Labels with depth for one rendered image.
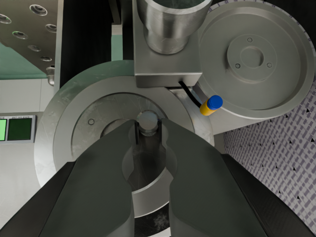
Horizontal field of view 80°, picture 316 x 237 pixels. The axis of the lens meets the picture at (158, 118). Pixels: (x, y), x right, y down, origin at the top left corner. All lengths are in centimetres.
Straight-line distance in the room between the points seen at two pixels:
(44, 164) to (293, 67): 24
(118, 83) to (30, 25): 29
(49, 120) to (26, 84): 336
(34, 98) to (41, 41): 295
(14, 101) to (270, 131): 344
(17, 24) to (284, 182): 47
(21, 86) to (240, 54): 346
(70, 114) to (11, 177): 44
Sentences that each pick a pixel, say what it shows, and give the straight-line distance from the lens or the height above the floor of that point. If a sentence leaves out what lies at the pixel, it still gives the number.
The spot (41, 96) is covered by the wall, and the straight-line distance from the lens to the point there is 337.
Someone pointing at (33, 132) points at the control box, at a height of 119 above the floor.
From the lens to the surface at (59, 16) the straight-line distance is 22.
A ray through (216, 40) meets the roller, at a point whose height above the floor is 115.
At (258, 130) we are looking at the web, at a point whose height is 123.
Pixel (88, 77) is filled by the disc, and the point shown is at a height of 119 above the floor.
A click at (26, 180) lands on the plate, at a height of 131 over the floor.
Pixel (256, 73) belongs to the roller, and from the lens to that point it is 20.
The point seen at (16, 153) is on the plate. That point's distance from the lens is 59.
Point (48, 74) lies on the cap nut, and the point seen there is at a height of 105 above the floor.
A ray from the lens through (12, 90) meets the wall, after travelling 361.
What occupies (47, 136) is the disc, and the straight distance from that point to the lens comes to 18.
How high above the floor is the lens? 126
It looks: 10 degrees down
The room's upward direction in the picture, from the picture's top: 177 degrees clockwise
